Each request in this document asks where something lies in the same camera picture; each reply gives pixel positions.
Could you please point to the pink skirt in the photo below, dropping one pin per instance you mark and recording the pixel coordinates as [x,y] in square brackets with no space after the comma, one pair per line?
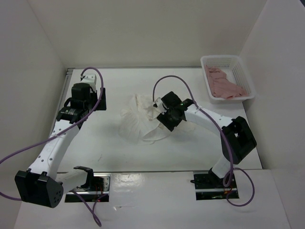
[220,86]

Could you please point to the white skirt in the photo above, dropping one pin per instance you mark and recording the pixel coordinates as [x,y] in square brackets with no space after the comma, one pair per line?
[139,124]

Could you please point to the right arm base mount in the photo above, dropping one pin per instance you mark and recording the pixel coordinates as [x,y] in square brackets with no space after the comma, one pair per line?
[208,188]

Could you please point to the white plastic basket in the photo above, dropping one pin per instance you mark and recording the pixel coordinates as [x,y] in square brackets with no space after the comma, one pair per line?
[236,72]

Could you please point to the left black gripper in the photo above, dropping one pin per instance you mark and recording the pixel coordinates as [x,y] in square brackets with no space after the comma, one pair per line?
[102,106]

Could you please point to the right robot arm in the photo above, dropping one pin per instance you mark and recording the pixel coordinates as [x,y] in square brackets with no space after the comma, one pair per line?
[237,139]

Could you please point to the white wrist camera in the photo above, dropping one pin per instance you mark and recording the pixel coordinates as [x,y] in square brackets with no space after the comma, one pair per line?
[157,107]
[91,80]

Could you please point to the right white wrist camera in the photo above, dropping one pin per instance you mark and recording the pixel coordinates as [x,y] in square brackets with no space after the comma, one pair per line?
[157,107]

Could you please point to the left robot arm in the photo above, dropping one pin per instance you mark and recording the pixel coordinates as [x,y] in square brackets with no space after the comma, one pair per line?
[39,183]

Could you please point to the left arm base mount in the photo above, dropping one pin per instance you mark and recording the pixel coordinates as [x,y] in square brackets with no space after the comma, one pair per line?
[99,189]

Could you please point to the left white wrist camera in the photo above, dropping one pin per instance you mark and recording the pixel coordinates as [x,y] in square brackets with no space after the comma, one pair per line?
[91,80]

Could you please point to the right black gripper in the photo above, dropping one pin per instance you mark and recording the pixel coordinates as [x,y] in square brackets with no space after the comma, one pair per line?
[163,119]

